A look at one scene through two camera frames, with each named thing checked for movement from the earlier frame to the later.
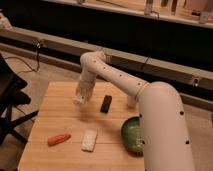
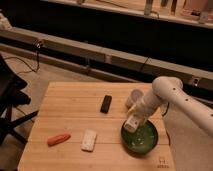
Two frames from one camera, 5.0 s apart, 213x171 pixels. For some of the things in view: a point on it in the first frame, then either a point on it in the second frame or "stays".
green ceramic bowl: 132,136 stays
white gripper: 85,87 -> 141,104
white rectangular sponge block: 88,140 stays
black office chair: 11,95 stays
